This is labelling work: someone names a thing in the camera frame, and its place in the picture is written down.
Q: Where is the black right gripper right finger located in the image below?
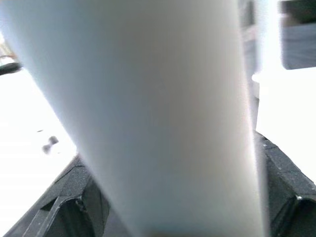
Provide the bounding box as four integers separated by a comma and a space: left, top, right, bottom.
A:
254, 130, 316, 237

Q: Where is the black shelf device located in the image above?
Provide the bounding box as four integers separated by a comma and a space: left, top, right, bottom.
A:
0, 61, 22, 75

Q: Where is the black power adapter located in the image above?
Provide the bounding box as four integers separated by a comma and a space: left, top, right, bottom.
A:
41, 135, 60, 155

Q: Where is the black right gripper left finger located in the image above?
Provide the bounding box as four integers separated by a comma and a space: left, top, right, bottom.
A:
4, 154, 111, 237

